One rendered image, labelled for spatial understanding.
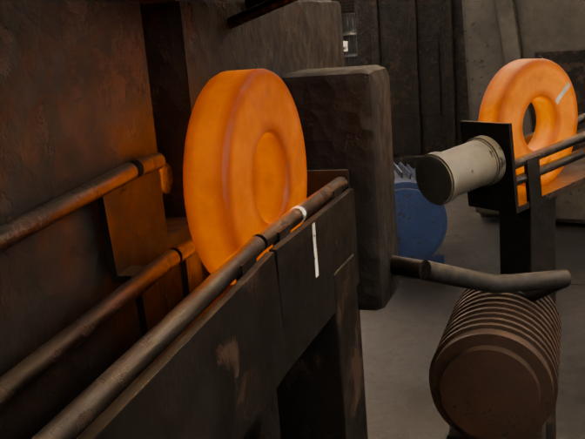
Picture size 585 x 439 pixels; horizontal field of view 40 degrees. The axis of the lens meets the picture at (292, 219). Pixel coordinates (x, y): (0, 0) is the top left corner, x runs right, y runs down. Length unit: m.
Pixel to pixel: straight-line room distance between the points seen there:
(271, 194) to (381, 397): 1.33
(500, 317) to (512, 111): 0.25
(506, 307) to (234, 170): 0.46
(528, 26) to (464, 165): 2.37
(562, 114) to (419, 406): 0.97
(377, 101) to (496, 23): 2.54
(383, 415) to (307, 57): 1.09
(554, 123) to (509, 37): 2.21
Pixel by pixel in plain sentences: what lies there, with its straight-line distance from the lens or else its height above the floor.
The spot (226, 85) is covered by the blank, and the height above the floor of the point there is 0.81.
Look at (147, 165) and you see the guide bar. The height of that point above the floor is 0.76.
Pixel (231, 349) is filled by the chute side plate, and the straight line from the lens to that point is 0.45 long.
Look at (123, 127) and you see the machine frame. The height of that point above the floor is 0.79.
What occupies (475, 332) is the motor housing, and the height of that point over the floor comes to 0.53.
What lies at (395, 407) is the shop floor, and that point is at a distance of 1.86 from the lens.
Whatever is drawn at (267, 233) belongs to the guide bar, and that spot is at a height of 0.71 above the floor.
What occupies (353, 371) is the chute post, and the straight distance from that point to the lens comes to 0.69.
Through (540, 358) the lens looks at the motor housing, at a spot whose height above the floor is 0.51.
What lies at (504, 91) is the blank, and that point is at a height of 0.75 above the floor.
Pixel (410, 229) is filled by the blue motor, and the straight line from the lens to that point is 2.66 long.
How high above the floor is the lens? 0.84
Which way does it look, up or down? 13 degrees down
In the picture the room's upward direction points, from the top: 5 degrees counter-clockwise
